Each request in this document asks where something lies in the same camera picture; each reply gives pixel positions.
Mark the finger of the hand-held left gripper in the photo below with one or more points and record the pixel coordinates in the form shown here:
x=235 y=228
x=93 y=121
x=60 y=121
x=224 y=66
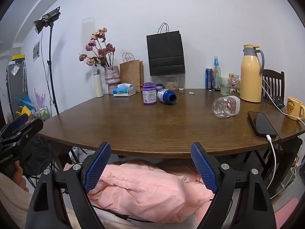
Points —
x=31 y=127
x=17 y=122

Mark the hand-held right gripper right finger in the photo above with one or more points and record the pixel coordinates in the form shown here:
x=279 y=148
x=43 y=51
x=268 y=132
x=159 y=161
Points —
x=205 y=169

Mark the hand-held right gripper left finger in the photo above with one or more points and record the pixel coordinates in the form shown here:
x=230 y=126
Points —
x=97 y=167

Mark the person's left forearm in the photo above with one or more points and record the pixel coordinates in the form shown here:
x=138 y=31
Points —
x=12 y=200

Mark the person's left hand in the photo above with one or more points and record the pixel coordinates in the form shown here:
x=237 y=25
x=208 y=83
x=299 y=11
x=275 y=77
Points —
x=19 y=175

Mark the blue and yellow hangers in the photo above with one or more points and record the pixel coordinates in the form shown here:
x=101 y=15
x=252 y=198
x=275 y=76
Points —
x=23 y=106

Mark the purple hangers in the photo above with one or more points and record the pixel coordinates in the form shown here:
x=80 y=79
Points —
x=40 y=97

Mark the pink cloth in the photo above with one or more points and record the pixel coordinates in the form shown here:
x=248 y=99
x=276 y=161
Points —
x=143 y=186

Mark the black light stand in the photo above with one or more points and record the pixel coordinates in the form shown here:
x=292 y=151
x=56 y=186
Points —
x=50 y=64

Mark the black smartphone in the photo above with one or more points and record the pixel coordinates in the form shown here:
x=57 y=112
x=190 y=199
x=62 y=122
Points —
x=261 y=124

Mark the white thermos bottle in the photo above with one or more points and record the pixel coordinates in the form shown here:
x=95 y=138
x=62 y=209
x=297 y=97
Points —
x=98 y=85

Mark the blue tissue box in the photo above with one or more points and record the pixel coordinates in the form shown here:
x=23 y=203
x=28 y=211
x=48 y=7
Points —
x=124 y=91

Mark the blue jar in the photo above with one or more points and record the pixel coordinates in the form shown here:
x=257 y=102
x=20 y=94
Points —
x=165 y=96

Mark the drinking glass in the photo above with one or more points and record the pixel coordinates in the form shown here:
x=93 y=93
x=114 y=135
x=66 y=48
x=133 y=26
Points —
x=225 y=87

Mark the pink ceramic vase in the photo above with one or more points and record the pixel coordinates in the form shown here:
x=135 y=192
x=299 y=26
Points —
x=112 y=78

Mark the blue drink can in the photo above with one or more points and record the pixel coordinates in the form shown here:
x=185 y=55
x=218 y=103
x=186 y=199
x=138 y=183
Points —
x=209 y=78

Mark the colourful plastic bag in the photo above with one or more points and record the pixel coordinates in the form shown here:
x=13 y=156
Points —
x=234 y=82

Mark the clear snack container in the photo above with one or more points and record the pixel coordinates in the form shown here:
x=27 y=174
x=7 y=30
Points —
x=171 y=83

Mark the glass bottle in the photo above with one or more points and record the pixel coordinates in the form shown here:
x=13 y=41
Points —
x=216 y=76

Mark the small purple jar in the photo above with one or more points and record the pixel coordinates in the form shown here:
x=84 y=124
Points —
x=159 y=87

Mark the brown paper bag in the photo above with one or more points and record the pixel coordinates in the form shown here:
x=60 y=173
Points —
x=131 y=76

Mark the black power bank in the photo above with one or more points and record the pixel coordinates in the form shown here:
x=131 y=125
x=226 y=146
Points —
x=279 y=101

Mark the dried pink flowers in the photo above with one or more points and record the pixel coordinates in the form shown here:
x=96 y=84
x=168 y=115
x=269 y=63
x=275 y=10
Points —
x=100 y=52

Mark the yellow thermos jug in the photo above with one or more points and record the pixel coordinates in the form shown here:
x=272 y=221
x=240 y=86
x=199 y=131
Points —
x=250 y=76

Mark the black studio light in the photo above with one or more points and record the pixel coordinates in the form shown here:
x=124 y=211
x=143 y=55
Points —
x=46 y=19

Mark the yellow bear mug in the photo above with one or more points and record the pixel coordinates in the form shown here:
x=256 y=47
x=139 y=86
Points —
x=293 y=108

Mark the dark wooden chair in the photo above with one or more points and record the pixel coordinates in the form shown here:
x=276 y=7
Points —
x=274 y=83

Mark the black paper bag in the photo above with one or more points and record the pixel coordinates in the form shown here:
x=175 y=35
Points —
x=165 y=54

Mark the wall picture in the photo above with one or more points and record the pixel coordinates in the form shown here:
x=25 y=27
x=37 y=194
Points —
x=36 y=51

